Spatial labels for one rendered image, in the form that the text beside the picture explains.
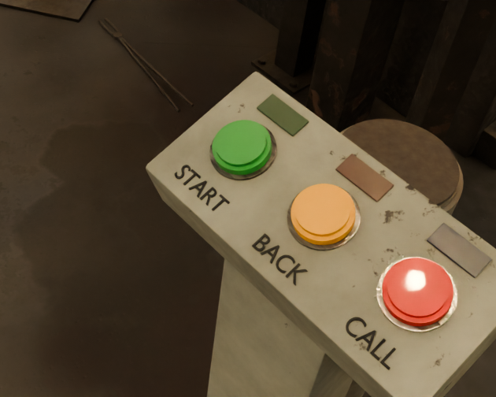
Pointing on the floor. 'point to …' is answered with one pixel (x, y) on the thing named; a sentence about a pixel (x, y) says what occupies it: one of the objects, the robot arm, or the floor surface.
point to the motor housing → (351, 59)
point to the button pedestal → (321, 267)
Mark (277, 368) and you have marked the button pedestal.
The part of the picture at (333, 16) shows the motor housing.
